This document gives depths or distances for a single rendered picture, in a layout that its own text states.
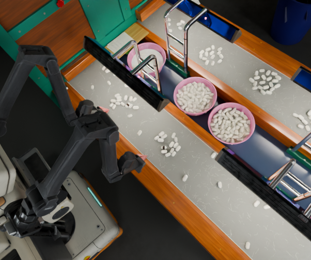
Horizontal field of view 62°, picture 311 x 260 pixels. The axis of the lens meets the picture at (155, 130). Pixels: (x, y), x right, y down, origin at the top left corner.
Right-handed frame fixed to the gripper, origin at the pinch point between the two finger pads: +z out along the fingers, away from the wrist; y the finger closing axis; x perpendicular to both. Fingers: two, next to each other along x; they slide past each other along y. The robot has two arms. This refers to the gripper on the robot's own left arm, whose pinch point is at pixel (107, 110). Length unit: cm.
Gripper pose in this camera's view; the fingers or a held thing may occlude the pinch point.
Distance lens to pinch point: 155.8
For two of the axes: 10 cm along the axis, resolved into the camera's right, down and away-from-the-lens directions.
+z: 6.1, -2.5, 7.5
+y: -7.0, -6.2, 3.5
